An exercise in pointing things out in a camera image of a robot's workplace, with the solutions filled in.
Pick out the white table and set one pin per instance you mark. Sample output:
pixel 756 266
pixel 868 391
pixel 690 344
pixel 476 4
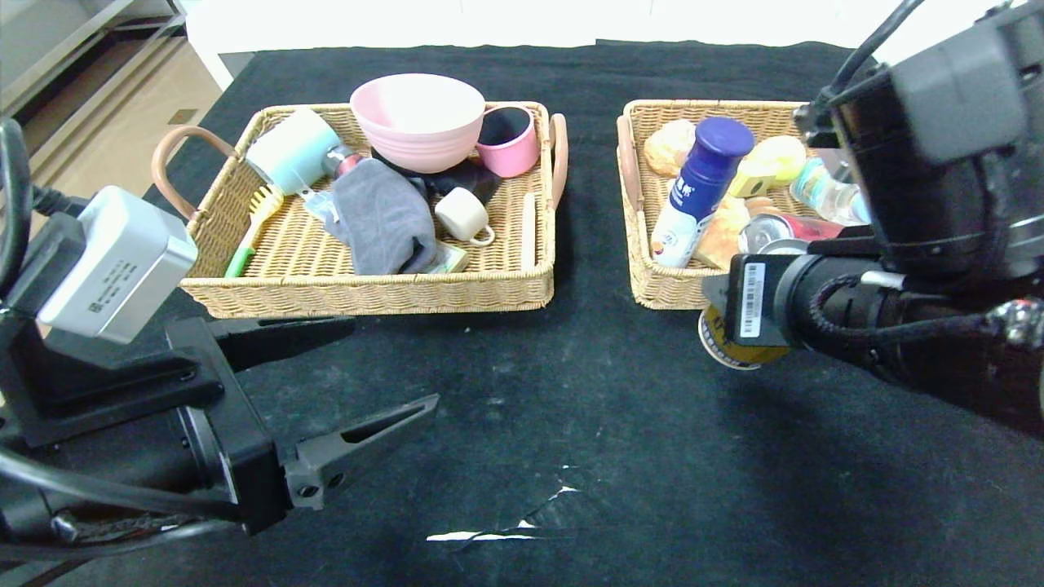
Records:
pixel 326 34

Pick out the steel shelf unit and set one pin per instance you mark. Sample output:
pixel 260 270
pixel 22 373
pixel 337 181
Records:
pixel 49 49

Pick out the pink mug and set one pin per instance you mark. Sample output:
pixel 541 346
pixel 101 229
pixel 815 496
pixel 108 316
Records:
pixel 514 156

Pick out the rectangular wicker basket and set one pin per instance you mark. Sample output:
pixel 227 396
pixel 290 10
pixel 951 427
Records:
pixel 391 285
pixel 669 285

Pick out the black pouch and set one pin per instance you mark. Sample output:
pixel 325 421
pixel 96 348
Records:
pixel 473 178

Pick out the clear water bottle blue label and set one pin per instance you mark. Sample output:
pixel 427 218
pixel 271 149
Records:
pixel 824 191

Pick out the light blue cup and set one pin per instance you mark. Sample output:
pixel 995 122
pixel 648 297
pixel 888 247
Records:
pixel 292 148

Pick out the yellow green brush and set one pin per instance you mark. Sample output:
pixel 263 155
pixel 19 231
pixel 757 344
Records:
pixel 263 206

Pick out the small cream cup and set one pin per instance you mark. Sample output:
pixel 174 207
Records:
pixel 461 214

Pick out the yellow round fruit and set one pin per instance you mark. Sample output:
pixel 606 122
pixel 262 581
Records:
pixel 785 155

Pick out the grey towel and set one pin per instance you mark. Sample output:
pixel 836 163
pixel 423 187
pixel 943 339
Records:
pixel 383 218

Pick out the black cosmetic tube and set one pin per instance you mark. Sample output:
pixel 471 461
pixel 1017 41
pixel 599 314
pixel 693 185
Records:
pixel 345 161

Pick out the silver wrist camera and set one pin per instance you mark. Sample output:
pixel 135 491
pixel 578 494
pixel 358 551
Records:
pixel 122 261
pixel 833 165

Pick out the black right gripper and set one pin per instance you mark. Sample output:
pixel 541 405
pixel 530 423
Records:
pixel 749 300

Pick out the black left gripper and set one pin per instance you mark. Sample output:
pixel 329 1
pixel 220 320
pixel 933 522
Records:
pixel 245 456

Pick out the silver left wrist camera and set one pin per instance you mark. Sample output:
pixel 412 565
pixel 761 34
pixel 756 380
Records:
pixel 122 261

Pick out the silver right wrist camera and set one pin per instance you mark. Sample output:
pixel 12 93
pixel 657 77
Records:
pixel 833 165

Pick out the blue white milk bottle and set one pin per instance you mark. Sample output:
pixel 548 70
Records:
pixel 701 181

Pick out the pink bowl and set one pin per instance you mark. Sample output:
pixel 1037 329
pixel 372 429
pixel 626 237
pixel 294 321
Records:
pixel 416 120

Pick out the gold red drink can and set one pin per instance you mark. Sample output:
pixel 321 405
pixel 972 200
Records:
pixel 734 355

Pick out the small yellow eraser block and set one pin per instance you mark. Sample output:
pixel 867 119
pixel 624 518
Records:
pixel 752 179

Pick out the golden bread loaf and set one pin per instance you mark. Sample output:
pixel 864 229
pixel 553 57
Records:
pixel 722 236

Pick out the green white card box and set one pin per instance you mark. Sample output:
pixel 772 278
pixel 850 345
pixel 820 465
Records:
pixel 453 259

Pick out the brown round bun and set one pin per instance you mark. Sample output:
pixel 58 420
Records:
pixel 667 147

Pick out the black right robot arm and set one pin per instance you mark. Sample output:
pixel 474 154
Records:
pixel 938 244

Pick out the white marker pen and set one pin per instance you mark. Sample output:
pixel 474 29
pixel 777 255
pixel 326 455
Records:
pixel 529 231

